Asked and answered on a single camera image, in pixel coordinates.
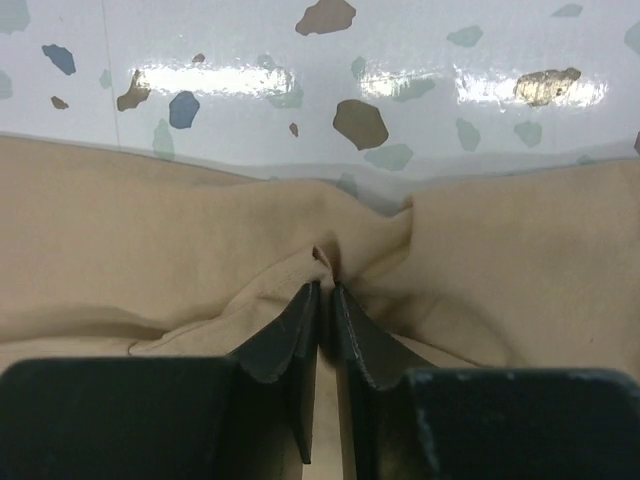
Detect beige t shirt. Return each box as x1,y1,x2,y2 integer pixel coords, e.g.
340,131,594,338
1,138,639,479

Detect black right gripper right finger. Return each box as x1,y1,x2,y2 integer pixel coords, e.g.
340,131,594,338
332,286,639,479

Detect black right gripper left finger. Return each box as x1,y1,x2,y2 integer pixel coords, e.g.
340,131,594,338
1,283,320,479

